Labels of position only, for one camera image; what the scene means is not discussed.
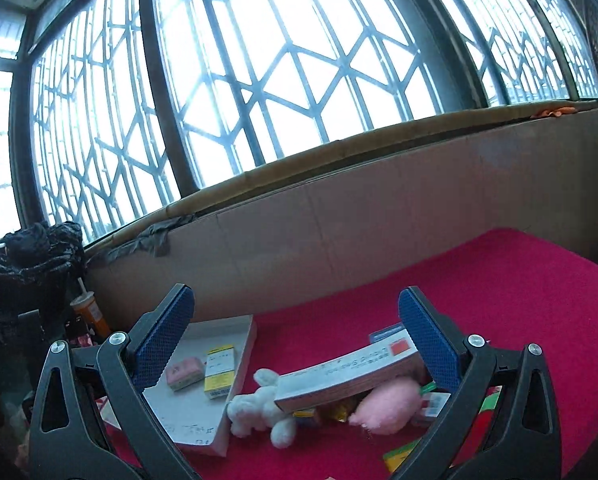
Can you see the long white sealant box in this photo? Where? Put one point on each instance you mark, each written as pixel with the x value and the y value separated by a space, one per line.
pixel 339 375

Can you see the orange paper cup with straw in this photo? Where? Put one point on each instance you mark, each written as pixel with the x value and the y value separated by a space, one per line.
pixel 91 317

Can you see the pink plush toy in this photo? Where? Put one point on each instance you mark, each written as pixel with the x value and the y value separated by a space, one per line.
pixel 389 405

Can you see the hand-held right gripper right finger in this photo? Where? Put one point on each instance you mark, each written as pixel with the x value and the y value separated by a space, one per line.
pixel 429 345

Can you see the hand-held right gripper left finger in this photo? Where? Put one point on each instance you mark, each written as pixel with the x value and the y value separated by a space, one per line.
pixel 164 340

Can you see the brown window sill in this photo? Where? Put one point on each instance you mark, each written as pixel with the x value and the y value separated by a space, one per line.
pixel 329 150

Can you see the small white red box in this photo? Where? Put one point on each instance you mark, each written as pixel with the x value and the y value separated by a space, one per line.
pixel 431 404

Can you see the brown cardboard sheet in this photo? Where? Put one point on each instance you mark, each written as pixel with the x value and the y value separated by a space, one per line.
pixel 379 200

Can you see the white plush bunny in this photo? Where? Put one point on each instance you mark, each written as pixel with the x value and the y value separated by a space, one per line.
pixel 259 405

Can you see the orange peel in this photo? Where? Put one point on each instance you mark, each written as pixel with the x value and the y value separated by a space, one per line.
pixel 554 111

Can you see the window with metal grille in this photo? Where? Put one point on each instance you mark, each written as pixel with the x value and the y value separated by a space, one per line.
pixel 279 60

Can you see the small yellow blue box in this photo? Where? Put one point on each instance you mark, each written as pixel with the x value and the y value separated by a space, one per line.
pixel 306 416

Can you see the grey tape strip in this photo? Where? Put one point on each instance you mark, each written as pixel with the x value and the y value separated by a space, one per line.
pixel 154 237

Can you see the small yellow white box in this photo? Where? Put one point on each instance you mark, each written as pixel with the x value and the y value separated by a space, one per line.
pixel 219 372

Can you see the small pink box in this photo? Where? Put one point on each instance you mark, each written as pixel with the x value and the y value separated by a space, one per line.
pixel 185 371

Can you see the white cardboard tray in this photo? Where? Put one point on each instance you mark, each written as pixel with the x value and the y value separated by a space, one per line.
pixel 189 410

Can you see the blue white box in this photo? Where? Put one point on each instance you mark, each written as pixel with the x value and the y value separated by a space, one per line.
pixel 386 331

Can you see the black plastic bag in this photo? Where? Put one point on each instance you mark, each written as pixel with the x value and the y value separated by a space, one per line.
pixel 24 270

